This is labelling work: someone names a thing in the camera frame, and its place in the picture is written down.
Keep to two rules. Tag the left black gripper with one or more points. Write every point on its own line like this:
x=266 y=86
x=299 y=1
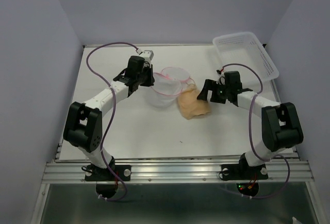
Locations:
x=149 y=69

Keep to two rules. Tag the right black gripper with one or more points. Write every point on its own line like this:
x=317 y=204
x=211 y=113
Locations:
x=210 y=85

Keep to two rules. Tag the beige bra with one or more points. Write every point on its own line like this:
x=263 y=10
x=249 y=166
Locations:
x=189 y=106

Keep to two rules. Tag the white mesh laundry bag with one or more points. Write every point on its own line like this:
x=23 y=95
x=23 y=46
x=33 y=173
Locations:
x=168 y=85

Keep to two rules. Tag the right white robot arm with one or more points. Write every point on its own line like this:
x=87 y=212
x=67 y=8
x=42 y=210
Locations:
x=280 y=124

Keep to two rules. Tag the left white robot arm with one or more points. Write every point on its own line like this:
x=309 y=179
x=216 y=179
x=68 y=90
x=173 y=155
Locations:
x=84 y=125

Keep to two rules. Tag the white plastic basket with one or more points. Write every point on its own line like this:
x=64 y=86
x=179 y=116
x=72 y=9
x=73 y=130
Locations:
x=245 y=48

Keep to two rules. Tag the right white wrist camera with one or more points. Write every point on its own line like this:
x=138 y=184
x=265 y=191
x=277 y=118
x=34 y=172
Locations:
x=221 y=80

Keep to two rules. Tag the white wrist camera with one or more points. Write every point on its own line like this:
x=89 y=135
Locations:
x=221 y=80
x=146 y=54

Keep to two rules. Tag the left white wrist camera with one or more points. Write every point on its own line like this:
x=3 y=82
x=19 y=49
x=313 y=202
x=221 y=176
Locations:
x=146 y=54

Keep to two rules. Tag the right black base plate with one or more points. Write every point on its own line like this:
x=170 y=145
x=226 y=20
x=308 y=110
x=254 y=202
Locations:
x=240 y=172

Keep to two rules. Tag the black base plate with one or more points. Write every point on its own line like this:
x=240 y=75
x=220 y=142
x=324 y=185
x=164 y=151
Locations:
x=240 y=172
x=96 y=174

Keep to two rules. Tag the aluminium mounting rail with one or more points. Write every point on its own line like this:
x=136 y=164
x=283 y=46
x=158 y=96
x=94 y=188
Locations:
x=183 y=170

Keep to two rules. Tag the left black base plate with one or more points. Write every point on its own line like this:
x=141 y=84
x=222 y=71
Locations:
x=96 y=174

